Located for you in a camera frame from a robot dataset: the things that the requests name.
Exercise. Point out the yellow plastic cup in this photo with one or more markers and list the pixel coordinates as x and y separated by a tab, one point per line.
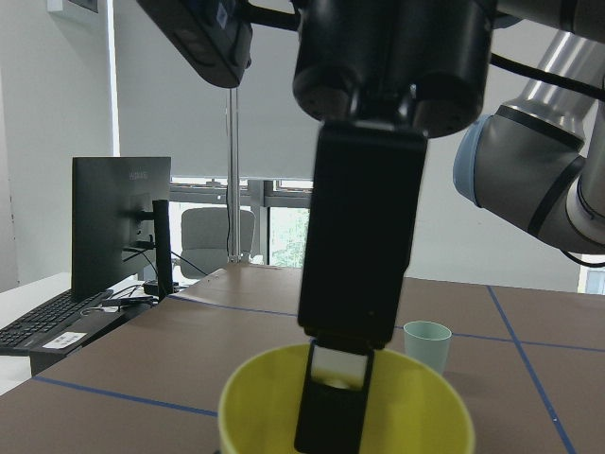
272	404

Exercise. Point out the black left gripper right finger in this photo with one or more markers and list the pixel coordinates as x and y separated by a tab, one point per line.
362	215

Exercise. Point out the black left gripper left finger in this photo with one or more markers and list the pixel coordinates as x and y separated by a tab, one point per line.
335	394

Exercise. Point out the black monitor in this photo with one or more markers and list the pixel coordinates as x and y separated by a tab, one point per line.
120	221

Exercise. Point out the black keyboard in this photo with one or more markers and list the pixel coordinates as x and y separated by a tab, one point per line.
19	337

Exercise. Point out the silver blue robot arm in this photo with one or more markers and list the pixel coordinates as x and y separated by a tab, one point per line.
385	77

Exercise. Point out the aluminium frame post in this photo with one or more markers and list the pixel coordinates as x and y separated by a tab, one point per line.
234	236

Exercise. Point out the white office chair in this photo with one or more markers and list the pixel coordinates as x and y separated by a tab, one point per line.
204	239

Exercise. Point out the black cardboard box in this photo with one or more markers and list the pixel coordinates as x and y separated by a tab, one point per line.
88	328

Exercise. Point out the green plastic cup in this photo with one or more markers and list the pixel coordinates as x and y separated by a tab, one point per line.
429	343

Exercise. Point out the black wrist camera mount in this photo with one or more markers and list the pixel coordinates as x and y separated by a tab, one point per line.
213	36

